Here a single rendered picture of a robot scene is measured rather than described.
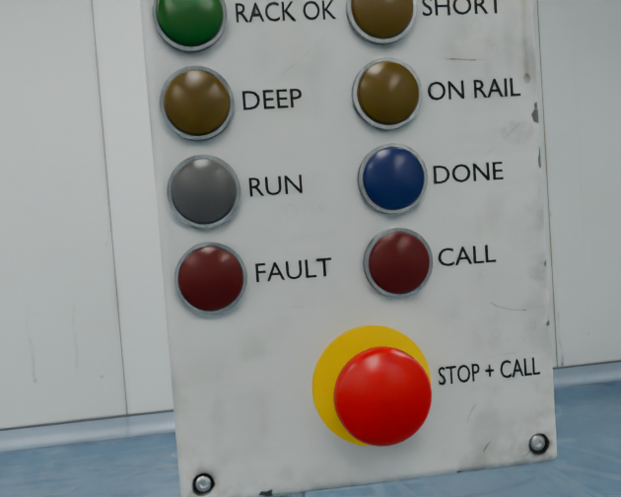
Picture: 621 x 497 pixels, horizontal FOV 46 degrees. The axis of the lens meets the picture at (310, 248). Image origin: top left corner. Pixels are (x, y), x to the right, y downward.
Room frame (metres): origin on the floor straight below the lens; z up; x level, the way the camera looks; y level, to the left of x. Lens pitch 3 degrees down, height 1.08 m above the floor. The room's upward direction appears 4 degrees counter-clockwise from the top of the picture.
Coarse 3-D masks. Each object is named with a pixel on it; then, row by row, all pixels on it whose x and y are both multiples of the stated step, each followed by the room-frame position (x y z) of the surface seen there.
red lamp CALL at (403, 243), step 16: (384, 240) 0.31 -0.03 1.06; (400, 240) 0.31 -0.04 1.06; (416, 240) 0.31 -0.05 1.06; (384, 256) 0.31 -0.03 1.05; (400, 256) 0.31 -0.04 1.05; (416, 256) 0.31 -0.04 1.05; (384, 272) 0.31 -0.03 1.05; (400, 272) 0.31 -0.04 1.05; (416, 272) 0.31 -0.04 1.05; (384, 288) 0.31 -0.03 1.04; (400, 288) 0.31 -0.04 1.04
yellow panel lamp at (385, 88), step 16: (384, 64) 0.31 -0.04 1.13; (400, 64) 0.31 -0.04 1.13; (368, 80) 0.31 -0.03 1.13; (384, 80) 0.31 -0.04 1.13; (400, 80) 0.31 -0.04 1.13; (368, 96) 0.31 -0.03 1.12; (384, 96) 0.31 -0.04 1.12; (400, 96) 0.31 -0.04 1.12; (416, 96) 0.31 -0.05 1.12; (368, 112) 0.31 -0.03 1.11; (384, 112) 0.31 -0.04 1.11; (400, 112) 0.31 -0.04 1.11
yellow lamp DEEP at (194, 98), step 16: (176, 80) 0.30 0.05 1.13; (192, 80) 0.30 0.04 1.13; (208, 80) 0.30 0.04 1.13; (176, 96) 0.30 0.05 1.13; (192, 96) 0.30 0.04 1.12; (208, 96) 0.30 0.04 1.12; (224, 96) 0.30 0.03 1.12; (176, 112) 0.30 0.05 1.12; (192, 112) 0.30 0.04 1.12; (208, 112) 0.30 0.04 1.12; (224, 112) 0.30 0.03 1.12; (176, 128) 0.30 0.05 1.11; (192, 128) 0.30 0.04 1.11; (208, 128) 0.30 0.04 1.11
